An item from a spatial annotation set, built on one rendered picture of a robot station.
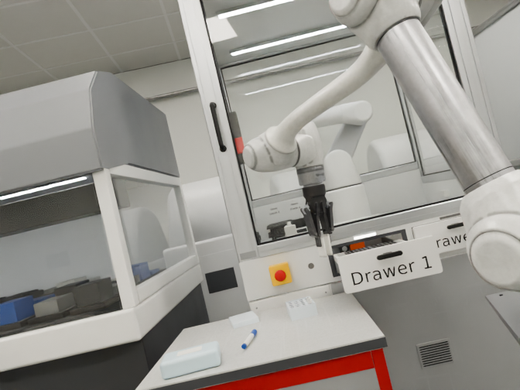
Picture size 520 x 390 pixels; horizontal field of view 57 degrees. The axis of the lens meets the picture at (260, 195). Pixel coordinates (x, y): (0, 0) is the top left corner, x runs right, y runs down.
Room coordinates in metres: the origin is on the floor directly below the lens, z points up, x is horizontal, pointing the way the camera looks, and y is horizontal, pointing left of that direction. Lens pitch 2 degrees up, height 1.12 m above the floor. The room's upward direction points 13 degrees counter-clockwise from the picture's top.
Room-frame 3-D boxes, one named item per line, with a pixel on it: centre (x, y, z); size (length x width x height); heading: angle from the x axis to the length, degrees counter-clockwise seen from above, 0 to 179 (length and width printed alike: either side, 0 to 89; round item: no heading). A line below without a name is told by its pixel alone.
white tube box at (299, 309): (1.55, -0.04, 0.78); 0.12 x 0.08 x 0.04; 3
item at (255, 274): (2.21, -0.40, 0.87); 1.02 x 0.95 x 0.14; 88
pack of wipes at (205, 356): (1.24, 0.27, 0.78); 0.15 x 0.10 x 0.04; 95
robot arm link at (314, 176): (1.56, -0.18, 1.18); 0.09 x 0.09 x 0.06
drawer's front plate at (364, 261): (1.41, -0.32, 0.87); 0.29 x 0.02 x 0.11; 88
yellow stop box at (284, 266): (1.73, -0.01, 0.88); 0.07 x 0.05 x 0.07; 88
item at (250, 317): (1.63, 0.15, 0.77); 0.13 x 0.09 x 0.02; 11
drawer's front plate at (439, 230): (1.72, -0.65, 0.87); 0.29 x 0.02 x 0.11; 88
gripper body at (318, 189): (1.56, -0.17, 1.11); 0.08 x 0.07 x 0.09; 128
